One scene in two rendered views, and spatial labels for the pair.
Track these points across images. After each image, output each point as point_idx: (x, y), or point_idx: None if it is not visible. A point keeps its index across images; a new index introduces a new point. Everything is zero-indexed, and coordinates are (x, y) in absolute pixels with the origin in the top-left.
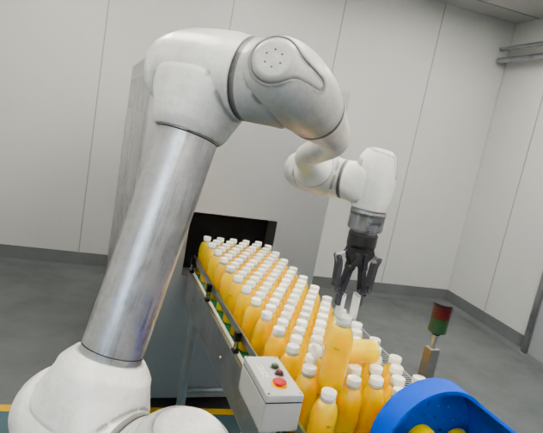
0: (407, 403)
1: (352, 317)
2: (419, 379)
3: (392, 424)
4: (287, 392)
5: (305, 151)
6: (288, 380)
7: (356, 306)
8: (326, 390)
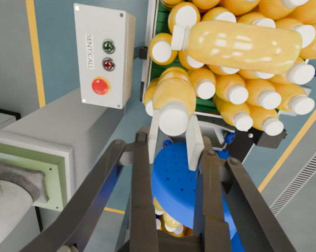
0: (166, 207)
1: (186, 130)
2: (299, 110)
3: (154, 192)
4: (105, 101)
5: None
6: (115, 79)
7: (187, 149)
8: (150, 108)
